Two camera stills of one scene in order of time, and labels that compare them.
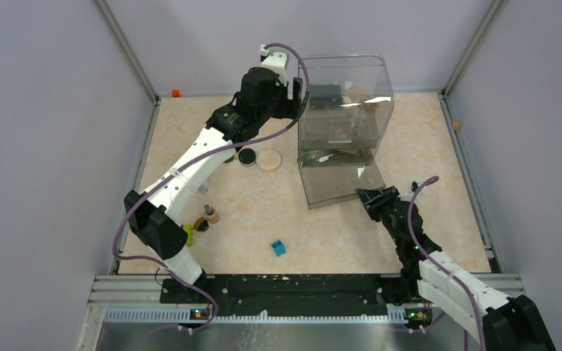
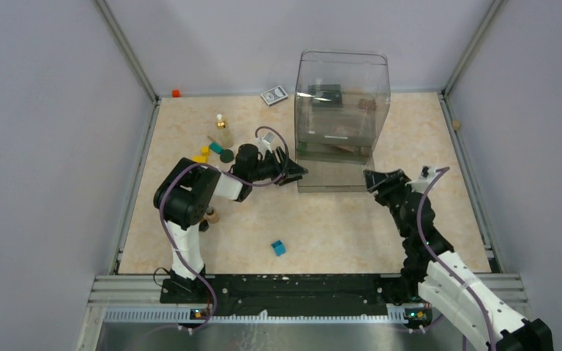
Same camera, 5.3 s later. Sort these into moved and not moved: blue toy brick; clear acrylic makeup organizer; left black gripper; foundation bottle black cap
Moved: left black gripper
Not moved: blue toy brick; foundation bottle black cap; clear acrylic makeup organizer
